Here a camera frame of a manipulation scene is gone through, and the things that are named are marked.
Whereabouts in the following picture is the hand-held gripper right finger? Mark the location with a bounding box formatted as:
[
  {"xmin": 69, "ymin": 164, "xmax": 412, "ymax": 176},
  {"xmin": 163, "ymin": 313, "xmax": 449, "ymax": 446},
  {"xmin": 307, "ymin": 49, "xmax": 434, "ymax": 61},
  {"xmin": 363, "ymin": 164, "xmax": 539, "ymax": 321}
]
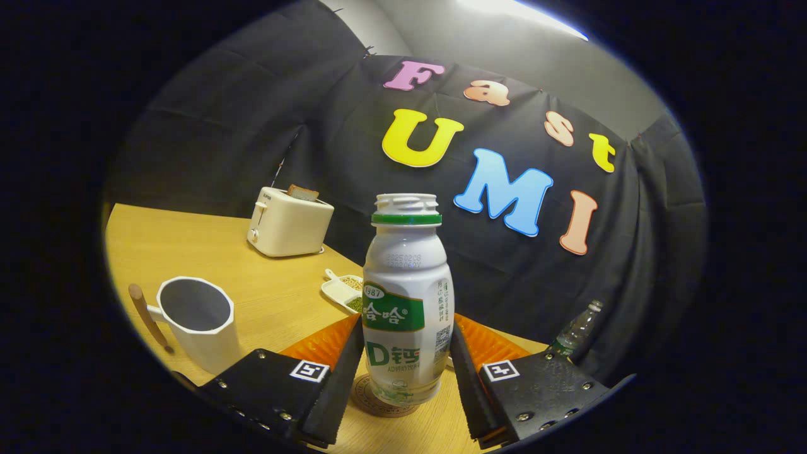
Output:
[{"xmin": 449, "ymin": 313, "xmax": 636, "ymax": 450}]

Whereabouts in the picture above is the white juice bottle green label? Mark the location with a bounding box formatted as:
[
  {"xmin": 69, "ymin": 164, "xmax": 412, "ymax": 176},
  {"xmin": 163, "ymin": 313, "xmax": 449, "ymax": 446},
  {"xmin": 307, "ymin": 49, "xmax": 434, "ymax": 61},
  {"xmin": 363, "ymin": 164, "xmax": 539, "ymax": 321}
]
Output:
[{"xmin": 361, "ymin": 193, "xmax": 455, "ymax": 407}]

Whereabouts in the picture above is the wooden table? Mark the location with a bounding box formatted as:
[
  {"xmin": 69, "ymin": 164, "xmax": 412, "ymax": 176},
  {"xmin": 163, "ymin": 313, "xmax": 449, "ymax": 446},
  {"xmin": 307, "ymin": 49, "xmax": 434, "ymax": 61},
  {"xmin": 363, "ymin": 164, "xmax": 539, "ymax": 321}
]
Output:
[{"xmin": 104, "ymin": 203, "xmax": 549, "ymax": 454}]

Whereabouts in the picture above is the round wooden coaster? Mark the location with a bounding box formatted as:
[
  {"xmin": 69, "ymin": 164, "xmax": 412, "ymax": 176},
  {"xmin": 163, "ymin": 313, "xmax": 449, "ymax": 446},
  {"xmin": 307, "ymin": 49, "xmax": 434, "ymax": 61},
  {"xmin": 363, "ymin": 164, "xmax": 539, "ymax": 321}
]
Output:
[{"xmin": 351, "ymin": 373, "xmax": 421, "ymax": 418}]

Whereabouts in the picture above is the cream toaster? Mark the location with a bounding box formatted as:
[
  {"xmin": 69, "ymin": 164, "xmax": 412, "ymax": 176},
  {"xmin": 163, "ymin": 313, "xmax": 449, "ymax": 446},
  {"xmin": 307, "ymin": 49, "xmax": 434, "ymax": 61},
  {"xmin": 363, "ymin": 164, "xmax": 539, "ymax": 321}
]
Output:
[{"xmin": 247, "ymin": 187, "xmax": 335, "ymax": 258}]

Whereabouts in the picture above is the clear plastic water bottle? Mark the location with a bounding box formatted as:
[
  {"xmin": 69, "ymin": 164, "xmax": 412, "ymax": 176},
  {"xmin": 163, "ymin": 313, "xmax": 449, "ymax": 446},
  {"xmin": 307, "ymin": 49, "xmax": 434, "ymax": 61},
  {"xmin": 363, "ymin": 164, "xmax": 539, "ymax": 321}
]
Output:
[{"xmin": 546, "ymin": 300, "xmax": 604, "ymax": 360}]

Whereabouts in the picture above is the white divided bean tray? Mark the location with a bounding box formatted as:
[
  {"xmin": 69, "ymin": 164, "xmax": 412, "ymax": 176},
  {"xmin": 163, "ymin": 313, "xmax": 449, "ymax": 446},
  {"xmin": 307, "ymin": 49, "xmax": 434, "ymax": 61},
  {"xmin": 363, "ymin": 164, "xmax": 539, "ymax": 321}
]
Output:
[{"xmin": 321, "ymin": 269, "xmax": 364, "ymax": 315}]

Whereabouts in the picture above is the white cup wooden handle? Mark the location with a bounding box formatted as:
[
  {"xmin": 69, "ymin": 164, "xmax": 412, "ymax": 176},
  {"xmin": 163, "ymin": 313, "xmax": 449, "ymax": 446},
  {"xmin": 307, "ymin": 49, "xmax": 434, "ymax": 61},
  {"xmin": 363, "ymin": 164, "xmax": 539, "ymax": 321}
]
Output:
[{"xmin": 128, "ymin": 276, "xmax": 243, "ymax": 375}]

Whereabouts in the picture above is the black backdrop cloth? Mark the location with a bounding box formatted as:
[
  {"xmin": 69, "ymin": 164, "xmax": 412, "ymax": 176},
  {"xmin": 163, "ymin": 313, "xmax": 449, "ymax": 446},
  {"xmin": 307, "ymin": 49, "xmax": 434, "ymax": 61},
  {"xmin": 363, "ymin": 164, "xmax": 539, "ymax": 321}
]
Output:
[{"xmin": 104, "ymin": 0, "xmax": 707, "ymax": 385}]

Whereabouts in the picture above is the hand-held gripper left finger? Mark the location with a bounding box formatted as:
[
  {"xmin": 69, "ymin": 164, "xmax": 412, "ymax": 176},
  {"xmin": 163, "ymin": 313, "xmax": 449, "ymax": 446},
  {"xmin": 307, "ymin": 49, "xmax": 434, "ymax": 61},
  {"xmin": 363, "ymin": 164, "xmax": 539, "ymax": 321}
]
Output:
[{"xmin": 173, "ymin": 313, "xmax": 366, "ymax": 450}]

